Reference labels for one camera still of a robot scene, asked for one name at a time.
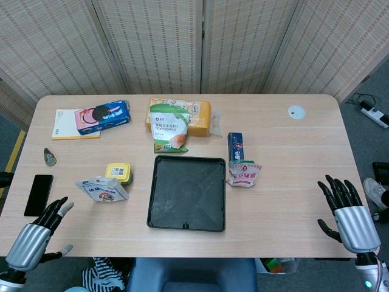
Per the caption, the green white corn starch bag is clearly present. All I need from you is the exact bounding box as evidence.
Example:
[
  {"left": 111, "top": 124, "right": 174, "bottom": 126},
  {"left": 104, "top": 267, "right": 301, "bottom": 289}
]
[{"left": 150, "top": 103, "right": 190, "bottom": 153}]

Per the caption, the clear plastic storage bin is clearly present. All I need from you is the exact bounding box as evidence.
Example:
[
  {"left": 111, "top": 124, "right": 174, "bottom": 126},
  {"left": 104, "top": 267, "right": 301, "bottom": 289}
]
[{"left": 254, "top": 257, "right": 300, "bottom": 275}]

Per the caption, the woven folding screen panel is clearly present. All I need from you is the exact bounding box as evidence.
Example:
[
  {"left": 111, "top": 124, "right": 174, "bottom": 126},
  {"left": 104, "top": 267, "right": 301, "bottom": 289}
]
[
  {"left": 0, "top": 77, "right": 38, "bottom": 128},
  {"left": 0, "top": 0, "right": 130, "bottom": 102},
  {"left": 264, "top": 0, "right": 389, "bottom": 102},
  {"left": 92, "top": 0, "right": 205, "bottom": 95},
  {"left": 200, "top": 0, "right": 300, "bottom": 95}
]

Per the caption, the white cable grommet cap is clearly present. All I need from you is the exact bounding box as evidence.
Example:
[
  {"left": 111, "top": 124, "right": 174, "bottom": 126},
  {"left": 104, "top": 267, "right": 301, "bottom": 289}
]
[{"left": 287, "top": 105, "right": 306, "bottom": 120}]

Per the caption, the dark blue carton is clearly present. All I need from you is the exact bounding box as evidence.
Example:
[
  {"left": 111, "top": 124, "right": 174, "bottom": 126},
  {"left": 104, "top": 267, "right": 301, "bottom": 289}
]
[{"left": 227, "top": 131, "right": 246, "bottom": 162}]

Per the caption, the black floor device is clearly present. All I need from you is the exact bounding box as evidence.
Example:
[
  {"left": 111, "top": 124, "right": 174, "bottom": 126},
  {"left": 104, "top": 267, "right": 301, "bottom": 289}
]
[{"left": 371, "top": 161, "right": 389, "bottom": 181}]

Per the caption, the white sugar bag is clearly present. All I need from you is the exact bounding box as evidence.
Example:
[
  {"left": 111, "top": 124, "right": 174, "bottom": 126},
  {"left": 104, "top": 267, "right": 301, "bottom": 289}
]
[{"left": 75, "top": 176, "right": 131, "bottom": 203}]

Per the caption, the white sneaker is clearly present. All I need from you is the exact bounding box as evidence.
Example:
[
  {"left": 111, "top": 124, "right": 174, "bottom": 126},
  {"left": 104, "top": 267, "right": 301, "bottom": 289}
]
[{"left": 363, "top": 177, "right": 389, "bottom": 210}]

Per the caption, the blue cookie box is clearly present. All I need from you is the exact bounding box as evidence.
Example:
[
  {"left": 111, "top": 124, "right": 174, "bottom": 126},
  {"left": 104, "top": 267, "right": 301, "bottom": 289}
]
[{"left": 74, "top": 99, "right": 132, "bottom": 136}]

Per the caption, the white power strip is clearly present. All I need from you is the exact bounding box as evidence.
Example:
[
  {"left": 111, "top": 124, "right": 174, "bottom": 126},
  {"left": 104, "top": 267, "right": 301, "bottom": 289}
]
[{"left": 360, "top": 102, "right": 389, "bottom": 129}]

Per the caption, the yellow lidded jar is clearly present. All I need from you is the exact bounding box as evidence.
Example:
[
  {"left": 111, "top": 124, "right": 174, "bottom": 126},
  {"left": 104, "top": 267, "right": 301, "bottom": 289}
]
[{"left": 105, "top": 162, "right": 134, "bottom": 186}]

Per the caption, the black square plastic tray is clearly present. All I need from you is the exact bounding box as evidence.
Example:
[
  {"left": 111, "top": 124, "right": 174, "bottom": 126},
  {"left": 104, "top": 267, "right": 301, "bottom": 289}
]
[{"left": 146, "top": 155, "right": 227, "bottom": 234}]

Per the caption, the white yellow notebook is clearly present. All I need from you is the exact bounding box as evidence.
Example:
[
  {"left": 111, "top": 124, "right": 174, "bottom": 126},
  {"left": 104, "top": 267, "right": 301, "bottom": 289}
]
[{"left": 51, "top": 108, "right": 102, "bottom": 141}]

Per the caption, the red white seasoning pouch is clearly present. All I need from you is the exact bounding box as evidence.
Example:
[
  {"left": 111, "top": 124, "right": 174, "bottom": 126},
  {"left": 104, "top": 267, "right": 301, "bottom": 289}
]
[{"left": 225, "top": 159, "right": 263, "bottom": 188}]

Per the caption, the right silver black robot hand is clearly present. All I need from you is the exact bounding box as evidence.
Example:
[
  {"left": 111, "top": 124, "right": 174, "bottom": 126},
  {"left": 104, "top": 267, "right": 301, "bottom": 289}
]
[{"left": 317, "top": 174, "right": 382, "bottom": 255}]

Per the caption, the black smartphone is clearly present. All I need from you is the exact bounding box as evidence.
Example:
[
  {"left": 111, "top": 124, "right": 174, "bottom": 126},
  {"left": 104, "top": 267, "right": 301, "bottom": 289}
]
[{"left": 23, "top": 174, "right": 54, "bottom": 218}]

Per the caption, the black white striped cloth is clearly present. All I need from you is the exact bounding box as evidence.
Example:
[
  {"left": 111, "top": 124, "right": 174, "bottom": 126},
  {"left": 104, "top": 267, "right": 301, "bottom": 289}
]
[{"left": 81, "top": 257, "right": 127, "bottom": 292}]

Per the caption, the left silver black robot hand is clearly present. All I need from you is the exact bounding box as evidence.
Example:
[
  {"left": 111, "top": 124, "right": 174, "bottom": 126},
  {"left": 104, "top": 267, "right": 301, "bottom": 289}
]
[{"left": 5, "top": 196, "right": 75, "bottom": 272}]

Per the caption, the orange tissue pack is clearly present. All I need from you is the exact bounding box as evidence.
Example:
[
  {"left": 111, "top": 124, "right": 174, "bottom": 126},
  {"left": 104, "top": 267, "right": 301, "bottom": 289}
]
[{"left": 145, "top": 97, "right": 224, "bottom": 137}]

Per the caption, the blue chair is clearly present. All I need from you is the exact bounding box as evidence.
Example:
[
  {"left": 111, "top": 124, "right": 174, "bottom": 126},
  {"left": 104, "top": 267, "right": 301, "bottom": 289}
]
[{"left": 126, "top": 257, "right": 258, "bottom": 292}]

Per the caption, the black power cable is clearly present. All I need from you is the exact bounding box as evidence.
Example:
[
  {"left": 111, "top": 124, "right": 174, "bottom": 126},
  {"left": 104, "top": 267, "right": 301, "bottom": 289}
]
[{"left": 346, "top": 92, "right": 381, "bottom": 108}]

